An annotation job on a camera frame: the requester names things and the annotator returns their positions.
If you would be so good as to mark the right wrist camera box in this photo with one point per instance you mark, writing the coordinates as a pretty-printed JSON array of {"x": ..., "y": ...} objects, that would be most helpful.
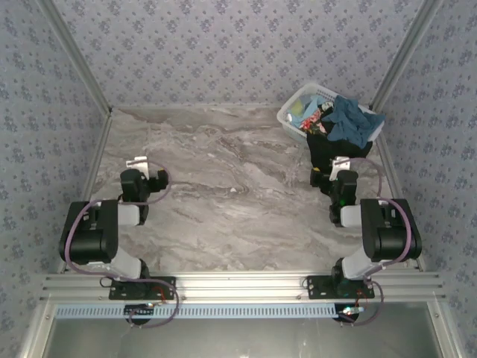
[{"x": 340, "y": 164}]

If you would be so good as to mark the aluminium front beam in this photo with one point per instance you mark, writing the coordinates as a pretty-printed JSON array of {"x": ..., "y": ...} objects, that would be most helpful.
[{"x": 238, "y": 285}]

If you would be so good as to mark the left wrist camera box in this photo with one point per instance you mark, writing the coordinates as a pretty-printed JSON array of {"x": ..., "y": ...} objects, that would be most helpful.
[{"x": 138, "y": 163}]

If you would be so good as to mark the grey metal lower panel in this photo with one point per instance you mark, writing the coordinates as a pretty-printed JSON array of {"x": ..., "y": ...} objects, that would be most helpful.
[{"x": 238, "y": 339}]

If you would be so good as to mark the floral print garment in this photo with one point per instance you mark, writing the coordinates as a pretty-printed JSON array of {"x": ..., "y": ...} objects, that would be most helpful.
[{"x": 312, "y": 122}]

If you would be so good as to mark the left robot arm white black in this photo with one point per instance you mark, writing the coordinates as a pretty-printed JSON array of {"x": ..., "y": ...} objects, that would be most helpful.
[{"x": 89, "y": 238}]

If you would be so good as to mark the light blue garment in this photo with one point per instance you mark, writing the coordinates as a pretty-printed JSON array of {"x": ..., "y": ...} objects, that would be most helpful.
[{"x": 311, "y": 106}]

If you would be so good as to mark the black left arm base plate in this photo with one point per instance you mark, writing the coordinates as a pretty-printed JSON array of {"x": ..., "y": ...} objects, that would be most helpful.
[{"x": 164, "y": 289}]

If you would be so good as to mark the yellow-green garment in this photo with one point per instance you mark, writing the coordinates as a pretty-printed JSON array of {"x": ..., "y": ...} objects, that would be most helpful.
[{"x": 297, "y": 107}]

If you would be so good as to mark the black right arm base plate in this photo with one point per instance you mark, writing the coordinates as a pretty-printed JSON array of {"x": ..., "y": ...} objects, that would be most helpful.
[{"x": 316, "y": 289}]

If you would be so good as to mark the white plastic laundry basket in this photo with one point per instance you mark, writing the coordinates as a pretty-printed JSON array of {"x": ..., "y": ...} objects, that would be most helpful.
[{"x": 284, "y": 118}]

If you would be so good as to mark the blue t-shirt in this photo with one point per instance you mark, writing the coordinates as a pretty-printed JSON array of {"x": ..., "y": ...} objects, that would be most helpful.
[{"x": 348, "y": 119}]

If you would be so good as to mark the black controller board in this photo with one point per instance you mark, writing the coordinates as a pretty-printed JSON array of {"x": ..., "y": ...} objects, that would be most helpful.
[
  {"x": 348, "y": 312},
  {"x": 139, "y": 308}
]

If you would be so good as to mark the aluminium back rail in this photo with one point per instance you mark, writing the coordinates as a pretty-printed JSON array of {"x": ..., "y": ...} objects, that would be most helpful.
[{"x": 194, "y": 107}]

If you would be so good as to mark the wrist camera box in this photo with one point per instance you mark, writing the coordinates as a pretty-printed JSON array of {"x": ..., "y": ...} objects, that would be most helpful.
[
  {"x": 138, "y": 163},
  {"x": 340, "y": 164}
]

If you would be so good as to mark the aluminium corner post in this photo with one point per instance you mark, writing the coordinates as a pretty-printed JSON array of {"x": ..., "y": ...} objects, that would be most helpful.
[
  {"x": 74, "y": 56},
  {"x": 408, "y": 56}
]

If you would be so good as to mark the black t-shirt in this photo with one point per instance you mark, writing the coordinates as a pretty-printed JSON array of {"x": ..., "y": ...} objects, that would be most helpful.
[{"x": 328, "y": 153}]

